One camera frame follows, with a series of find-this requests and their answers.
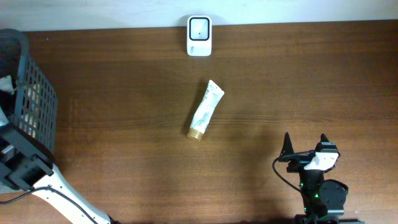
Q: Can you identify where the white tube gold cap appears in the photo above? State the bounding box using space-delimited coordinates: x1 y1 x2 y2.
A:
187 80 224 141

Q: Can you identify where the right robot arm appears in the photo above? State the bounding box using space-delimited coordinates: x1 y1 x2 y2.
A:
272 133 361 224

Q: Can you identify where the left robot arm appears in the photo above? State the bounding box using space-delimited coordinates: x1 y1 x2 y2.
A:
1 123 118 224

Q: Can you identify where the white barcode scanner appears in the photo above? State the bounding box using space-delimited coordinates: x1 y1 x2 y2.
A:
187 15 213 57

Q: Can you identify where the grey plastic mesh basket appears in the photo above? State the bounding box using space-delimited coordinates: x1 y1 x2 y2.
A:
1 29 58 154

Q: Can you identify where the right black cable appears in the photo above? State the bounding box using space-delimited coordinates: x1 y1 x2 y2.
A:
272 151 317 224

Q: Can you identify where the black cable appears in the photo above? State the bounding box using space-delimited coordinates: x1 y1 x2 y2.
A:
272 151 317 224
0 185 100 224

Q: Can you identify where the left black cable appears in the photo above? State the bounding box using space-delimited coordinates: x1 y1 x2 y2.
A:
0 185 100 224

